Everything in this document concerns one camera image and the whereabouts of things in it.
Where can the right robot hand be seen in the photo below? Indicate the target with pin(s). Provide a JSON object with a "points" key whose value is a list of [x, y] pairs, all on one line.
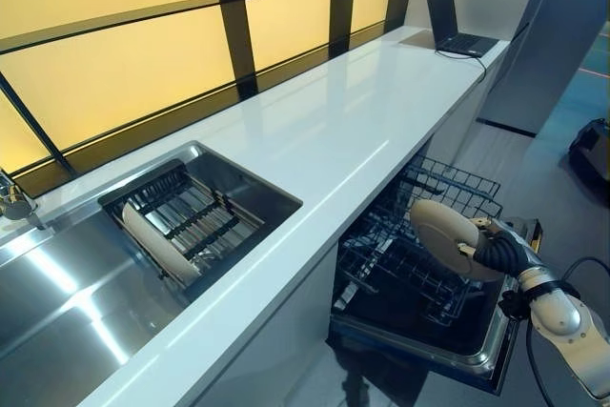
{"points": [[505, 252]]}

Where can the beige round plate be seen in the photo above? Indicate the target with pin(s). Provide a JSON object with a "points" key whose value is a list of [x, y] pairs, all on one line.
{"points": [[157, 245], [443, 235]]}

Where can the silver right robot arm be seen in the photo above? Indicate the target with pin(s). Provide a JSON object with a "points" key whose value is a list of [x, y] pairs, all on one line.
{"points": [[567, 316]]}

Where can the dishwasher door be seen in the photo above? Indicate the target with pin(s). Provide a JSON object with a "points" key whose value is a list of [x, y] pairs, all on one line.
{"points": [[429, 345]]}

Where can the yellow and black object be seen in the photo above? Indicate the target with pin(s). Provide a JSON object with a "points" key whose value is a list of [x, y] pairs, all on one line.
{"points": [[531, 238]]}

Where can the black bag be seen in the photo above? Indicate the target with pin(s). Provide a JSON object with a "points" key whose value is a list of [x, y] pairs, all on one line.
{"points": [[591, 149]]}

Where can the tall grey cabinet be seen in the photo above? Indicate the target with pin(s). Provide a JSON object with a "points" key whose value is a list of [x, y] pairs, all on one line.
{"points": [[548, 45]]}

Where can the dark open laptop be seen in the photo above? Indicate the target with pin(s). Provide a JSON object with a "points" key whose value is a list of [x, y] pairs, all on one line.
{"points": [[445, 16]]}

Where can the black dish drying rack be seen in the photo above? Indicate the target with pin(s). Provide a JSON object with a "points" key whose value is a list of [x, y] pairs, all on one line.
{"points": [[200, 221]]}

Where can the stainless steel sink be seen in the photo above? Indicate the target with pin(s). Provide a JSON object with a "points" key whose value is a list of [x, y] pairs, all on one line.
{"points": [[71, 321]]}

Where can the chrome pull-down faucet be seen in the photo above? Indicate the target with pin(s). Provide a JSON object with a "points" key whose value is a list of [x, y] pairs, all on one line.
{"points": [[14, 207]]}

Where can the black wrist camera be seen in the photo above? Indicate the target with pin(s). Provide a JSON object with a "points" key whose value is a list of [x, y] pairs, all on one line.
{"points": [[514, 304]]}

